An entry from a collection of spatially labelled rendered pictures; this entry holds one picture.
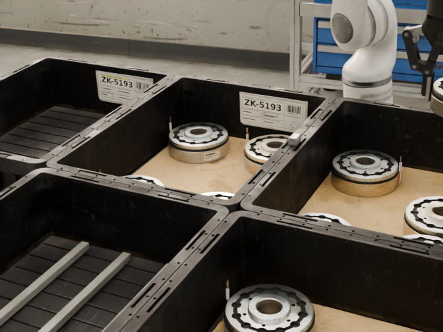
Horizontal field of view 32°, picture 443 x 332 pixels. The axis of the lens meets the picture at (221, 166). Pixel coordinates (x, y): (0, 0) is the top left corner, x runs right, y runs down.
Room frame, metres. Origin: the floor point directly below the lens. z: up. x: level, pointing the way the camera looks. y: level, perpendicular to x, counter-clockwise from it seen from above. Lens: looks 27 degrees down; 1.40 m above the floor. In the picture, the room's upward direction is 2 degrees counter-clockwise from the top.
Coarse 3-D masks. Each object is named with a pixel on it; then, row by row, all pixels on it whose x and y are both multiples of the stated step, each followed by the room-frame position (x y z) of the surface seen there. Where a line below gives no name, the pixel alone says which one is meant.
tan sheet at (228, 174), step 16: (240, 144) 1.21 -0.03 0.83; (160, 160) 1.16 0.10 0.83; (176, 160) 1.16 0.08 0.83; (224, 160) 1.15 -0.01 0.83; (240, 160) 1.15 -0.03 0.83; (160, 176) 1.10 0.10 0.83; (176, 176) 1.10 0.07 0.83; (192, 176) 1.10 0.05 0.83; (208, 176) 1.10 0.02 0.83; (224, 176) 1.09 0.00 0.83; (240, 176) 1.09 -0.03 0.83
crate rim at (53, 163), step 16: (176, 80) 1.27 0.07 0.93; (192, 80) 1.28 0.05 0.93; (208, 80) 1.27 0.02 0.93; (224, 80) 1.27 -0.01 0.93; (304, 96) 1.19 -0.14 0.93; (320, 96) 1.17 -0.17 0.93; (128, 112) 1.14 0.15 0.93; (320, 112) 1.11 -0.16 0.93; (96, 128) 1.08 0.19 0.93; (304, 128) 1.05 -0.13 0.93; (80, 144) 1.02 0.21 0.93; (288, 144) 0.99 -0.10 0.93; (64, 160) 0.98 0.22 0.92; (272, 160) 0.95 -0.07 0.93; (96, 176) 0.92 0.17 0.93; (112, 176) 0.91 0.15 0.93; (256, 176) 0.91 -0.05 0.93; (176, 192) 0.86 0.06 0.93; (192, 192) 0.86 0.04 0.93; (240, 192) 0.86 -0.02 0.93; (240, 208) 0.83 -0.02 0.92
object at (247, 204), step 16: (336, 112) 1.12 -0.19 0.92; (416, 112) 1.10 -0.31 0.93; (432, 112) 1.09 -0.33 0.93; (320, 128) 1.05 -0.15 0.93; (304, 144) 0.99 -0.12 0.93; (288, 160) 0.94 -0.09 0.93; (272, 176) 0.92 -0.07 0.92; (256, 192) 0.85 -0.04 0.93; (256, 208) 0.81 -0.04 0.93; (320, 224) 0.77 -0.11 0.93; (336, 224) 0.77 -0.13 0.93; (400, 240) 0.73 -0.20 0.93; (416, 240) 0.73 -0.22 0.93
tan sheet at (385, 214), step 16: (416, 176) 1.07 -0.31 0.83; (432, 176) 1.07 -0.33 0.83; (320, 192) 1.03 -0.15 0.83; (336, 192) 1.03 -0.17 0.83; (400, 192) 1.02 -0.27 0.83; (416, 192) 1.02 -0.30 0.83; (432, 192) 1.02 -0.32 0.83; (304, 208) 0.98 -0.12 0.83; (320, 208) 0.98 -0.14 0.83; (336, 208) 0.98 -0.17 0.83; (352, 208) 0.98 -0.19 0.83; (368, 208) 0.98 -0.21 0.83; (384, 208) 0.97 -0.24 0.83; (400, 208) 0.97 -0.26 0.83; (352, 224) 0.93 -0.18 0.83; (368, 224) 0.93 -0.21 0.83; (384, 224) 0.93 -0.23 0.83; (400, 224) 0.93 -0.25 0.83
